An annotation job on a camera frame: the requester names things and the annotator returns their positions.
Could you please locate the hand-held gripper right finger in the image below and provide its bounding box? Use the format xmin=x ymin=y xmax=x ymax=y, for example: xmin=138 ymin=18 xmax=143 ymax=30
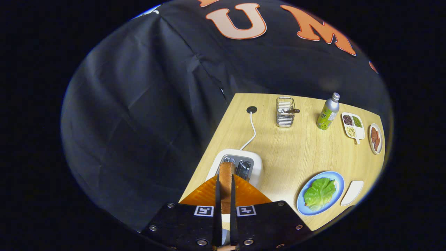
xmin=228 ymin=174 xmax=312 ymax=249

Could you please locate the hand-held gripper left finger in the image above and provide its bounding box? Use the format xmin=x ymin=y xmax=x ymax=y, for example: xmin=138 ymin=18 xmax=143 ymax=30
xmin=141 ymin=174 xmax=223 ymax=249

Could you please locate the toasted bread slice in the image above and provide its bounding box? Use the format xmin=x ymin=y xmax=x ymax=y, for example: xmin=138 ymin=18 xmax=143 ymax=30
xmin=218 ymin=161 xmax=237 ymax=215

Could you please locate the green lettuce leaf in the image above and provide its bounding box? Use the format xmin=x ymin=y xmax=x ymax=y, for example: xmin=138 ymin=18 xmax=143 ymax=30
xmin=303 ymin=177 xmax=337 ymax=212

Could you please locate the cream toaster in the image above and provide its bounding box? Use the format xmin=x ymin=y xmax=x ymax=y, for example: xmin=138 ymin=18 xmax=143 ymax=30
xmin=205 ymin=149 xmax=264 ymax=241

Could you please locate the blue plate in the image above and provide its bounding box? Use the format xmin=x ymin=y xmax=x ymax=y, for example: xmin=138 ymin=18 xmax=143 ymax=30
xmin=297 ymin=171 xmax=345 ymax=216

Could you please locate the square white plate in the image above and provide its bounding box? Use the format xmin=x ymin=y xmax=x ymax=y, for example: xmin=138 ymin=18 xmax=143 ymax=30
xmin=340 ymin=180 xmax=364 ymax=206

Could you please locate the green bottle with silver cap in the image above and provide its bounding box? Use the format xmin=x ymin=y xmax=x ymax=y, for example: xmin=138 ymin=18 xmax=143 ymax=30
xmin=316 ymin=92 xmax=340 ymax=130

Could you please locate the white divided dish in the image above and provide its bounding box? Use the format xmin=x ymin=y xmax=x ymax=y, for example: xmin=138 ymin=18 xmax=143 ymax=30
xmin=341 ymin=112 xmax=366 ymax=144

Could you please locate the round white plate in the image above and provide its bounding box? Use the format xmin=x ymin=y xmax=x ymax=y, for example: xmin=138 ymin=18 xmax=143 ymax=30
xmin=369 ymin=123 xmax=383 ymax=155

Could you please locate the white toaster cable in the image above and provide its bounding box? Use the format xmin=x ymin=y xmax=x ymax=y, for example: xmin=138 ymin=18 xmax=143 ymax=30
xmin=240 ymin=111 xmax=257 ymax=150

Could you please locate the metal wire basket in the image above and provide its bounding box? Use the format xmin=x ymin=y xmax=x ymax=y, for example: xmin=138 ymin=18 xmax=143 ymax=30
xmin=276 ymin=97 xmax=296 ymax=128

